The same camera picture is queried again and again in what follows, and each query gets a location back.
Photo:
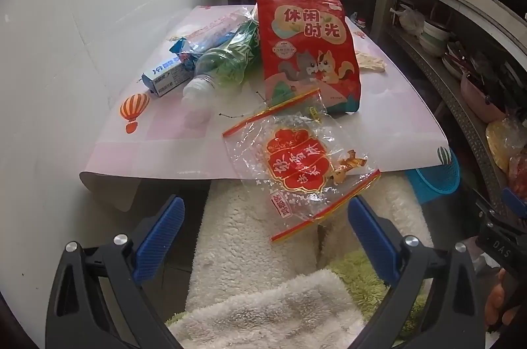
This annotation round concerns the yellow plastic bag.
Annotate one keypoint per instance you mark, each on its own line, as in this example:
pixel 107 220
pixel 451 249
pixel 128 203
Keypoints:
pixel 504 141

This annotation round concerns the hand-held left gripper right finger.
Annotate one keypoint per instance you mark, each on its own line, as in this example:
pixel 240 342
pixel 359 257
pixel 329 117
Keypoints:
pixel 372 240

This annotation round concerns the person's right hand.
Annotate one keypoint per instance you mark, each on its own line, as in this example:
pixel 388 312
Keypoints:
pixel 496 303

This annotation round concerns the stack of white bowls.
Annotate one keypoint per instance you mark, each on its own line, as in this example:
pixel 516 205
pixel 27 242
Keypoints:
pixel 434 38

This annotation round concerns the beige paper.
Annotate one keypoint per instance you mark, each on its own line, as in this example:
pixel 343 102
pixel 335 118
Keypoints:
pixel 370 63

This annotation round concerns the clear zip bag red label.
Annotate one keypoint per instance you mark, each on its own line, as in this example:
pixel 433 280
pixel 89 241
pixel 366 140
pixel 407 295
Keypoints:
pixel 296 159

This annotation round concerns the green fluffy cloth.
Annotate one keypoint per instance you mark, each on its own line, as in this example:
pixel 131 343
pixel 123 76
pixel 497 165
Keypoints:
pixel 362 275

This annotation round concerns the blue white toothpaste box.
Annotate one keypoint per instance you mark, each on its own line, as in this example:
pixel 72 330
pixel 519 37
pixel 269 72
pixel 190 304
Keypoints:
pixel 166 75

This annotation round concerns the pink basin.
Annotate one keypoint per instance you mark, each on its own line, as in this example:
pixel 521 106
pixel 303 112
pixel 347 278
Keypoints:
pixel 479 100

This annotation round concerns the blue mesh wastebasket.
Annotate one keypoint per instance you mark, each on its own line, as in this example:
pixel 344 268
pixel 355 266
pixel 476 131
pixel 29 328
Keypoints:
pixel 438 180

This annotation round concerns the white fluffy clothing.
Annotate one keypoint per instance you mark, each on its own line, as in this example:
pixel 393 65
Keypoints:
pixel 247 250

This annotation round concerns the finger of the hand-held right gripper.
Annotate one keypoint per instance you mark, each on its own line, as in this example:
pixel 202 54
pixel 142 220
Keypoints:
pixel 514 203

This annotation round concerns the red plastic bag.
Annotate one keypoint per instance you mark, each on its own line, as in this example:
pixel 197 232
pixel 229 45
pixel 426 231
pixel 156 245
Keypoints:
pixel 518 170

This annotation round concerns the pink printed tablecloth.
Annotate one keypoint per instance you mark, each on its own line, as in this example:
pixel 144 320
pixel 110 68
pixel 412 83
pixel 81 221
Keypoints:
pixel 164 135

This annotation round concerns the white plastic bag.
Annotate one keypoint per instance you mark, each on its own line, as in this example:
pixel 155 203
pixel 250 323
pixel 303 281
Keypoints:
pixel 411 19

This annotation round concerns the clear plastic wrapper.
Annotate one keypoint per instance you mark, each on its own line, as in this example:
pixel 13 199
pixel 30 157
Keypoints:
pixel 222 26

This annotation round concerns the blue snack wrapper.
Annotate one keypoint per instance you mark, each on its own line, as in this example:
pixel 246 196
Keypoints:
pixel 185 48

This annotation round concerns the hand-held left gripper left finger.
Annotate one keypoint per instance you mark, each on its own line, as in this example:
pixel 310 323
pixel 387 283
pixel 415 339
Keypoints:
pixel 162 238

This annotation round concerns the green plastic bottle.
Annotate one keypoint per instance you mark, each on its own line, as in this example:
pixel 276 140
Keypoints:
pixel 226 61

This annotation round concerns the stack of plates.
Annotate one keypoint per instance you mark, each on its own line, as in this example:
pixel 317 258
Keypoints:
pixel 455 63

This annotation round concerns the red snack bag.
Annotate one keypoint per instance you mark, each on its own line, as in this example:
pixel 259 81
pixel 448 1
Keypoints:
pixel 308 44

